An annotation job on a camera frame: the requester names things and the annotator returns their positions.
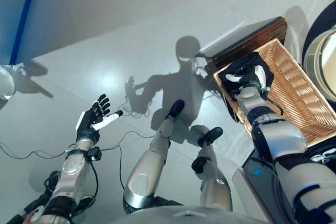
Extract black garment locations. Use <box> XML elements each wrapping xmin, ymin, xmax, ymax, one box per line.
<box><xmin>219</xmin><ymin>52</ymin><xmax>275</xmax><ymax>95</ymax></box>

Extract grey robot torso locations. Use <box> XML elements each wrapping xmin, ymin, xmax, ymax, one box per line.
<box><xmin>115</xmin><ymin>204</ymin><xmax>266</xmax><ymax>224</ymax></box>

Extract coiled grey floor cable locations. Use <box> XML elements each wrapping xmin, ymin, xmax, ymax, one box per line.
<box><xmin>122</xmin><ymin>103</ymin><xmax>152</xmax><ymax>119</ymax></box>

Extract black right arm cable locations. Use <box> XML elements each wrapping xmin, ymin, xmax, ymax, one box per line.
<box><xmin>262</xmin><ymin>86</ymin><xmax>285</xmax><ymax>116</ymax></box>

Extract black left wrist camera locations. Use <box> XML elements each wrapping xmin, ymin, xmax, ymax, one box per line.
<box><xmin>90</xmin><ymin>147</ymin><xmax>102</xmax><ymax>161</ymax></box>

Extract woven wicker laundry basket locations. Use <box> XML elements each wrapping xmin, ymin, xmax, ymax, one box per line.
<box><xmin>212</xmin><ymin>37</ymin><xmax>336</xmax><ymax>149</ymax></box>

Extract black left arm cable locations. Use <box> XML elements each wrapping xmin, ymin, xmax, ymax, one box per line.
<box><xmin>0</xmin><ymin>131</ymin><xmax>155</xmax><ymax>206</ymax></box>

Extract silver right robot leg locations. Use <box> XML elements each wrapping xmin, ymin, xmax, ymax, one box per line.
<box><xmin>191</xmin><ymin>126</ymin><xmax>234</xmax><ymax>211</ymax></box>

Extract round glass washer door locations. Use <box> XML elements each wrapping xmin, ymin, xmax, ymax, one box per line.
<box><xmin>301</xmin><ymin>0</ymin><xmax>336</xmax><ymax>93</ymax></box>

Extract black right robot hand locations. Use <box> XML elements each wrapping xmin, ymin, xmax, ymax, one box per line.
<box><xmin>226</xmin><ymin>63</ymin><xmax>268</xmax><ymax>88</ymax></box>

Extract silver robot leg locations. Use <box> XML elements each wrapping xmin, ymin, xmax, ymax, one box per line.
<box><xmin>191</xmin><ymin>126</ymin><xmax>234</xmax><ymax>211</ymax></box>
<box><xmin>122</xmin><ymin>99</ymin><xmax>186</xmax><ymax>216</ymax></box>

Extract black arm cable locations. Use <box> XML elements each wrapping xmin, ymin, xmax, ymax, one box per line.
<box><xmin>0</xmin><ymin>131</ymin><xmax>155</xmax><ymax>206</ymax></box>
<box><xmin>262</xmin><ymin>86</ymin><xmax>285</xmax><ymax>116</ymax></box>

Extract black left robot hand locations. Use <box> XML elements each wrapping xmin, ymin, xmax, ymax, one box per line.
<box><xmin>76</xmin><ymin>94</ymin><xmax>123</xmax><ymax>143</ymax></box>

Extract grey front-load washing machine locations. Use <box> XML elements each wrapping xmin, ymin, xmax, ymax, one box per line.
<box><xmin>232</xmin><ymin>140</ymin><xmax>336</xmax><ymax>224</ymax></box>

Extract brown glossy curved stand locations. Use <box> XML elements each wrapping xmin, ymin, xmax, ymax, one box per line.
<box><xmin>198</xmin><ymin>16</ymin><xmax>289</xmax><ymax>124</ymax></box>

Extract silver left robot leg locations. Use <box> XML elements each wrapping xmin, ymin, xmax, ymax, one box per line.
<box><xmin>122</xmin><ymin>99</ymin><xmax>186</xmax><ymax>216</ymax></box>

